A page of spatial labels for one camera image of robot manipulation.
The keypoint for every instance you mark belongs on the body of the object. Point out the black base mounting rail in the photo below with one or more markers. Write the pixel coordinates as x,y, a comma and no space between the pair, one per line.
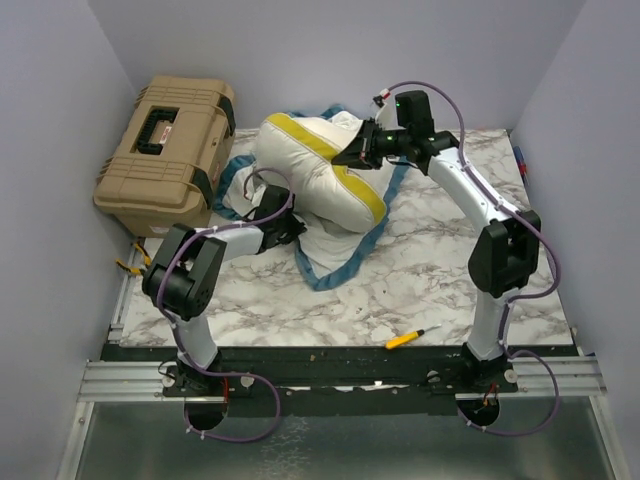
301,381

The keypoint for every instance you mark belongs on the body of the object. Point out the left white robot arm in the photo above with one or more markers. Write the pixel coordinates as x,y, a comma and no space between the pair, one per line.
183,274

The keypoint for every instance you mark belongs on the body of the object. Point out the blue red marker pen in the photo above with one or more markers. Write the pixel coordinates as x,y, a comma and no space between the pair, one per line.
522,166

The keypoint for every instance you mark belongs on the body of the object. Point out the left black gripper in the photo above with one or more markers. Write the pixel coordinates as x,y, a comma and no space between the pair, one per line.
296,229

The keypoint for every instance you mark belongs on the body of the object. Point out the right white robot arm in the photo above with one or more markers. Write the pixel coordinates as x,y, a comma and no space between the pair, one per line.
507,247

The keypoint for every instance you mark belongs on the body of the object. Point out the aluminium extrusion frame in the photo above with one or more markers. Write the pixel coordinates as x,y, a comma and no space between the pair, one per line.
265,315

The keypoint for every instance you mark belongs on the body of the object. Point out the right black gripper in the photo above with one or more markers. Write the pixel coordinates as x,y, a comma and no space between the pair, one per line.
361,152

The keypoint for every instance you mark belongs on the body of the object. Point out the cream yellow-edged pillow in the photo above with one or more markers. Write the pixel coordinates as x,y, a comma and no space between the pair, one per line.
303,150

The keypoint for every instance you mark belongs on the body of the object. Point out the yellow handled screwdriver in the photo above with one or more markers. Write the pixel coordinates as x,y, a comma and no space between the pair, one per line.
408,337

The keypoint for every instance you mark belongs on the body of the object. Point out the tan plastic toolbox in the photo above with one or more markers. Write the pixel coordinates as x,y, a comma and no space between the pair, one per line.
167,167

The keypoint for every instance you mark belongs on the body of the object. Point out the yellow handled pliers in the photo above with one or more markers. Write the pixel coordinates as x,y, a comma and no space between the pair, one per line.
141,260

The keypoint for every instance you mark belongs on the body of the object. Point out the white blue-trimmed pillowcase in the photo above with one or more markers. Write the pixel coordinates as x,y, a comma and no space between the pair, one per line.
327,255

